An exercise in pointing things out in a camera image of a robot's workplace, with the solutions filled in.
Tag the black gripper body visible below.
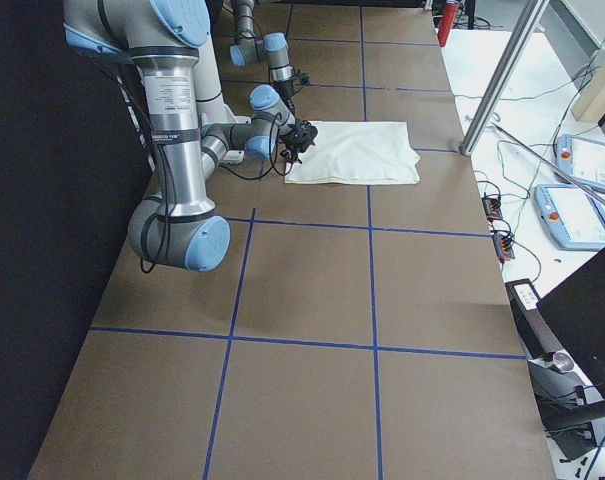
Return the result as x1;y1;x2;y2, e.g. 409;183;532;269
272;72;310;113
280;120;318;154

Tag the far blue teach pendant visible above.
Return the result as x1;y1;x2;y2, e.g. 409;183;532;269
555;134;605;193

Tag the black monitor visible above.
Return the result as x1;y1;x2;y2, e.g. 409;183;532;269
537;248;605;397

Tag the near blue teach pendant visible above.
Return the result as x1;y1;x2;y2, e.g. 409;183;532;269
533;184;605;251

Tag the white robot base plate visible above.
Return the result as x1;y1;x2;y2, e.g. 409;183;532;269
196;102;251;166

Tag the orange black connector box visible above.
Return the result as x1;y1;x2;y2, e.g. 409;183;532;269
492;231;515;264
481;194;503;222

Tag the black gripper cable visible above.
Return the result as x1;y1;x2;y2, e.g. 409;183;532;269
221;112;296;182

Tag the cream long-sleeve cat shirt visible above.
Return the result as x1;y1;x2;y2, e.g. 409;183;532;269
285;121;420;185

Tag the aluminium frame post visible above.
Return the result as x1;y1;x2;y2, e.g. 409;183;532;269
459;0;549;156

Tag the metal reacher grabber tool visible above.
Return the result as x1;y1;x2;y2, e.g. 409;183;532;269
490;121;605;206

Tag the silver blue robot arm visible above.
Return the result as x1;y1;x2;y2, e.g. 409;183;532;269
229;0;309;112
64;1;317;272

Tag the red cylinder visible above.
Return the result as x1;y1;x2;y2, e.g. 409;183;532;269
437;0;459;47

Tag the black box white label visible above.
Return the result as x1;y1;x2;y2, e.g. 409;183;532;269
505;279;564;358

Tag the blue teach pendant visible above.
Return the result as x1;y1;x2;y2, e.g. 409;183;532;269
555;134;605;193
533;184;605;251

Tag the near orange black connector box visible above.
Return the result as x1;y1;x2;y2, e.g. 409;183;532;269
492;231;515;264

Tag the far orange black connector box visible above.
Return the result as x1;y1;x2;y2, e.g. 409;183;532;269
481;194;503;222

